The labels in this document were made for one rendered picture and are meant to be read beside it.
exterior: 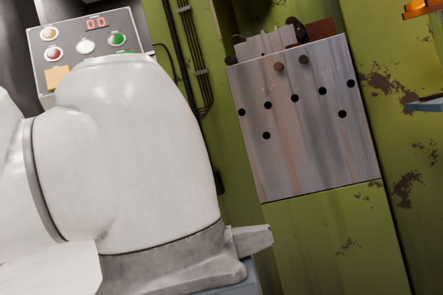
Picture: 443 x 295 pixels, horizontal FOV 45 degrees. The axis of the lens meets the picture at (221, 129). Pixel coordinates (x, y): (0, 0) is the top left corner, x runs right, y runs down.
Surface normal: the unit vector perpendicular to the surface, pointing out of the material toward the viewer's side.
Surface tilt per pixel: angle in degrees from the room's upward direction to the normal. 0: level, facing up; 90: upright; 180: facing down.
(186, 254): 84
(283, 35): 90
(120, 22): 60
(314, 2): 90
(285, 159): 90
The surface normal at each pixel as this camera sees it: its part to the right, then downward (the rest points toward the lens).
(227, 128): -0.25, 0.09
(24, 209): 0.25, 0.21
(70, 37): 0.02, -0.50
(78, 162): 0.02, -0.03
